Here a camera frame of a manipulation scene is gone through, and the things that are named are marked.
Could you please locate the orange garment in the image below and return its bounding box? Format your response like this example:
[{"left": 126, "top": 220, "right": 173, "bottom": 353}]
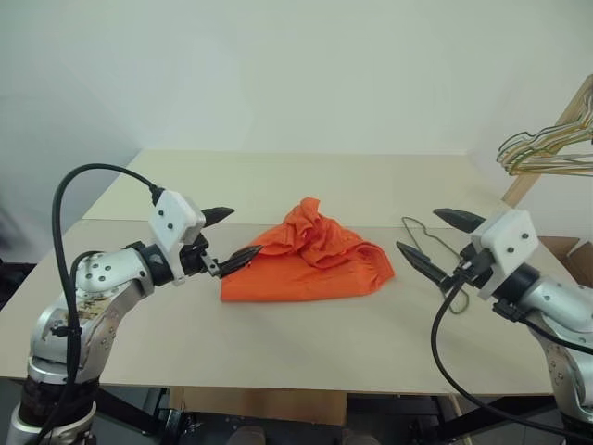
[{"left": 220, "top": 197, "right": 396, "bottom": 303}]

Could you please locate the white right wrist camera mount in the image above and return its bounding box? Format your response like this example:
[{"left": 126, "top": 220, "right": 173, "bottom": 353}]
[{"left": 471, "top": 208, "right": 539, "bottom": 300}]

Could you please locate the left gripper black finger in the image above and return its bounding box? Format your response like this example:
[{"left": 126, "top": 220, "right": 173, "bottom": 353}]
[
  {"left": 202, "top": 206, "right": 236, "bottom": 228},
  {"left": 216, "top": 245, "right": 265, "bottom": 279}
]

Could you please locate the brown cardboard panel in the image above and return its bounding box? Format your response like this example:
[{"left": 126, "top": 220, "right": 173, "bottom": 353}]
[{"left": 170, "top": 387, "right": 348, "bottom": 435}]

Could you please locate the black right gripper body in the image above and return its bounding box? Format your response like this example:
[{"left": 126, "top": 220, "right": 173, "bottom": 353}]
[{"left": 442, "top": 244, "right": 493, "bottom": 291}]

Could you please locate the brown cardboard box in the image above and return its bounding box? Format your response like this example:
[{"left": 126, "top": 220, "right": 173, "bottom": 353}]
[{"left": 536, "top": 235, "right": 593, "bottom": 288}]

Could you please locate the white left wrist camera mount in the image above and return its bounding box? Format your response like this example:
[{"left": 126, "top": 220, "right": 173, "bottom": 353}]
[{"left": 148, "top": 189, "right": 207, "bottom": 284}]

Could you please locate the wooden hanger rack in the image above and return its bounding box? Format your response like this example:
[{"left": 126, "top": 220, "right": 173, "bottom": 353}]
[{"left": 500, "top": 72, "right": 593, "bottom": 209}]

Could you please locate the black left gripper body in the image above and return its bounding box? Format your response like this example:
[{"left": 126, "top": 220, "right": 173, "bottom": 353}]
[{"left": 183, "top": 234, "right": 221, "bottom": 279}]

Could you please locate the olive green wire hanger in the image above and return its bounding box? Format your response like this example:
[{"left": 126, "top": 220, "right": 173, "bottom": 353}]
[{"left": 401, "top": 216, "right": 470, "bottom": 315}]

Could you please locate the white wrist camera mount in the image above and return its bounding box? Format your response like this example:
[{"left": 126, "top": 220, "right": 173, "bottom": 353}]
[
  {"left": 471, "top": 208, "right": 539, "bottom": 300},
  {"left": 148, "top": 189, "right": 207, "bottom": 284}
]

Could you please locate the bundle of wire hangers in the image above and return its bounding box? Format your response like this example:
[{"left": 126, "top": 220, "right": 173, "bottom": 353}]
[{"left": 502, "top": 118, "right": 593, "bottom": 175}]

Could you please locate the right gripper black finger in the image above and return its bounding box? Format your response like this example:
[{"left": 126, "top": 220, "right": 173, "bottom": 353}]
[
  {"left": 396, "top": 240, "right": 453, "bottom": 291},
  {"left": 433, "top": 208, "right": 486, "bottom": 233}
]

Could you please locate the dark rounded shape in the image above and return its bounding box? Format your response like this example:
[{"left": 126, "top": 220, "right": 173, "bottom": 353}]
[{"left": 225, "top": 426, "right": 268, "bottom": 445}]

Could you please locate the black table frame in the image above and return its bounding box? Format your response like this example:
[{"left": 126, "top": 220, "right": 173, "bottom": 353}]
[{"left": 95, "top": 387, "right": 566, "bottom": 445}]

